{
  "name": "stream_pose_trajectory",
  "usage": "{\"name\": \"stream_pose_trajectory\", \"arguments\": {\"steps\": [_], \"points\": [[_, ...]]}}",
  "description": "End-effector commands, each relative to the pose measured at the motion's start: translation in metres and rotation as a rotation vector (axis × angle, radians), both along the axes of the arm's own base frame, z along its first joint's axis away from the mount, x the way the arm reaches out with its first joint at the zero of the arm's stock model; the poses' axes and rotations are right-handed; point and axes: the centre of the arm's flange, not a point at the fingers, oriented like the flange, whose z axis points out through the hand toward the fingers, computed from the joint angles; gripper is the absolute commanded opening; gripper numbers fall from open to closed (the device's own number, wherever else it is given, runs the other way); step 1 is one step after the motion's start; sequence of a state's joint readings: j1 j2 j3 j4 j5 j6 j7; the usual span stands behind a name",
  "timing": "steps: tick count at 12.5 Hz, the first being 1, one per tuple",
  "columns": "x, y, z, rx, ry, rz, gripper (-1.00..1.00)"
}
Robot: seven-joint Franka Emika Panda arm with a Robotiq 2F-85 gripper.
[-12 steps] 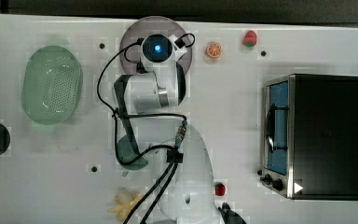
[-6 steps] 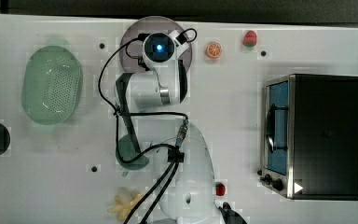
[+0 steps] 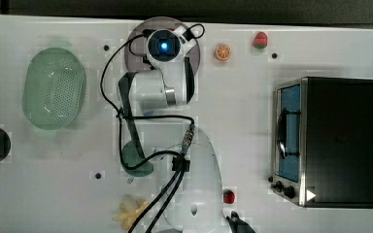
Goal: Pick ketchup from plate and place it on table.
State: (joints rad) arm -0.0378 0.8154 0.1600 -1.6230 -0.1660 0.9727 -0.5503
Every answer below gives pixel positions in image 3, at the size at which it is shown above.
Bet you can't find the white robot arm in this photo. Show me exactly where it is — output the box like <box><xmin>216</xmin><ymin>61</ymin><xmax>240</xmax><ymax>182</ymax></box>
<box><xmin>118</xmin><ymin>26</ymin><xmax>232</xmax><ymax>233</ymax></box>

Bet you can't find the blue small bowl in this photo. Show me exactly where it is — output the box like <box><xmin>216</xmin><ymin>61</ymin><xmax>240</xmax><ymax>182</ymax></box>
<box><xmin>143</xmin><ymin>111</ymin><xmax>153</xmax><ymax>117</ymax></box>

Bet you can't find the green small cup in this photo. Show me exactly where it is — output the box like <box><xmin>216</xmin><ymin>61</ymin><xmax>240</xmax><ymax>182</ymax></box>
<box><xmin>122</xmin><ymin>141</ymin><xmax>153</xmax><ymax>177</ymax></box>

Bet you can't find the orange slice toy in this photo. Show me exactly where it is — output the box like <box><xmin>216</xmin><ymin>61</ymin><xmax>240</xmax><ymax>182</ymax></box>
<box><xmin>214</xmin><ymin>44</ymin><xmax>231</xmax><ymax>61</ymax></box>

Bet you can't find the red strawberry toy near oven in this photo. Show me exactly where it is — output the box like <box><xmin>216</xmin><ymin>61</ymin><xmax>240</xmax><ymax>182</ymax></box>
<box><xmin>223</xmin><ymin>189</ymin><xmax>235</xmax><ymax>205</ymax></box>

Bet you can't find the yellow banana toy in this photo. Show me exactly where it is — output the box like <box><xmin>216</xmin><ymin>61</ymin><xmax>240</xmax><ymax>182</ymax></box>
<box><xmin>113</xmin><ymin>194</ymin><xmax>149</xmax><ymax>230</ymax></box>

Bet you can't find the green perforated colander basket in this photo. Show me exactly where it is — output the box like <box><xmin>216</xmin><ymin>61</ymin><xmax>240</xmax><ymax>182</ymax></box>
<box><xmin>22</xmin><ymin>48</ymin><xmax>86</xmax><ymax>130</ymax></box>

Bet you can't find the silver toaster oven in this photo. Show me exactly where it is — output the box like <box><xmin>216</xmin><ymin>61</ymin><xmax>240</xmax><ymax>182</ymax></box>
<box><xmin>268</xmin><ymin>77</ymin><xmax>373</xmax><ymax>209</ymax></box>

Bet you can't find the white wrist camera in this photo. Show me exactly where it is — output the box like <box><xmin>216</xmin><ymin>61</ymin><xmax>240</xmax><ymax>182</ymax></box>
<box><xmin>174</xmin><ymin>26</ymin><xmax>196</xmax><ymax>50</ymax></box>

